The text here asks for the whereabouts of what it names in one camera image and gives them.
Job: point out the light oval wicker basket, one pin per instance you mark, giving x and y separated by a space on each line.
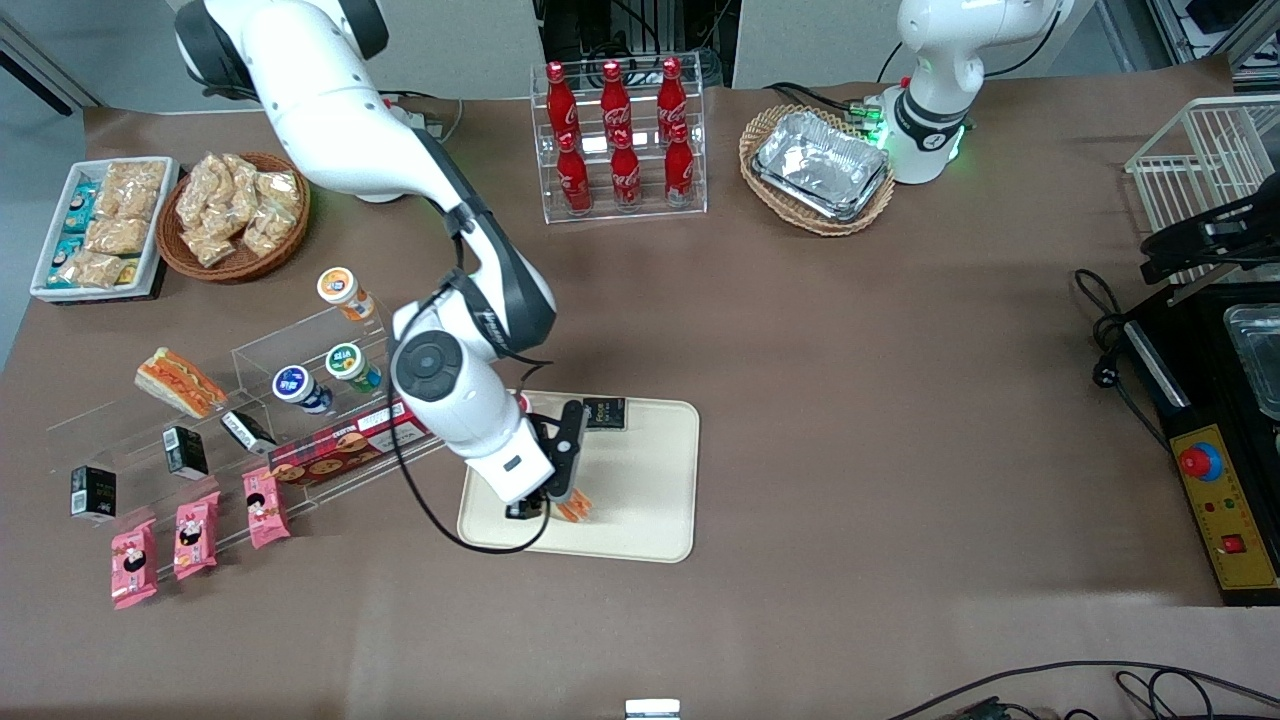
755 140

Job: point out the orange-lid white cup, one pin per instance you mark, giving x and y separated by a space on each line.
342 290

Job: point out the silver foil tray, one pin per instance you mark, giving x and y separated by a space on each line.
820 165

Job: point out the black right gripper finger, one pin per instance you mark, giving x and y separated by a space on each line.
568 450
525 510

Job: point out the clear bag of beige crackers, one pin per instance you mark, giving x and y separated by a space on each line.
130 185
200 190
235 175
90 268
118 237
210 245
278 190
265 232

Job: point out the small black snack box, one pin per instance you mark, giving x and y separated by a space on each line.
93 493
247 432
606 413
185 452

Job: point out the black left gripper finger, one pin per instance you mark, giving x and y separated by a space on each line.
1175 250

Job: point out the grey arm base connector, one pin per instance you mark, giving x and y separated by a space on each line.
428 120

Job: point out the green-lid white cup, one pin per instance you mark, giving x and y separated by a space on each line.
350 365

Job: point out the dark round wicker basket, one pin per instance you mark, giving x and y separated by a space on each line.
240 268

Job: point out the teal snack pack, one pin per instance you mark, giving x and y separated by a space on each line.
80 205
68 255

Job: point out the metal shelf frame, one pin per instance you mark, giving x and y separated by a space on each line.
1250 40

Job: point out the pink cartoon snack pack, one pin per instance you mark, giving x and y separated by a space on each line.
196 535
133 565
266 508

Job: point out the brown table cover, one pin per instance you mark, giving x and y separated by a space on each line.
900 400

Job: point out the small clear acrylic step stand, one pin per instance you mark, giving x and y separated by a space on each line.
300 340

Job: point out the black sealing machine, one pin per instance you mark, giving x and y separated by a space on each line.
1200 360

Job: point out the clear acrylic bottle rack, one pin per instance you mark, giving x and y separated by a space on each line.
600 216

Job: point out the white rectangular snack tray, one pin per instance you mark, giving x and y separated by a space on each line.
90 293

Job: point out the long red cookie box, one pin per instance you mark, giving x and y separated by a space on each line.
330 455

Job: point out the plastic-wrapped orange sandwich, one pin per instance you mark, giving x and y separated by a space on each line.
575 508
180 383

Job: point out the red emergency stop button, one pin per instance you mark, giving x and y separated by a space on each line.
1200 461

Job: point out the small yellow snack pack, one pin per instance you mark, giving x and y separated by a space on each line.
130 272

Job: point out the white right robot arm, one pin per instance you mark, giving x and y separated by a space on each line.
340 130

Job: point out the beige plastic serving tray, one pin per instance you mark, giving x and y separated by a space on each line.
640 500

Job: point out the yellow control panel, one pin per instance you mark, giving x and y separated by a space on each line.
1225 510

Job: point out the red cola bottle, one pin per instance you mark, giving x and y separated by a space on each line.
679 170
671 98
561 105
574 180
626 175
615 100

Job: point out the large clear acrylic step stand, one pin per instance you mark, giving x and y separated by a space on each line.
130 470

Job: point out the metal container in machine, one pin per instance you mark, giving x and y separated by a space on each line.
1255 360

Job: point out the blue-lid white cup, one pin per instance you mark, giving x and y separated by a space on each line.
297 387

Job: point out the small white object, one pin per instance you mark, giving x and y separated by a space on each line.
652 710

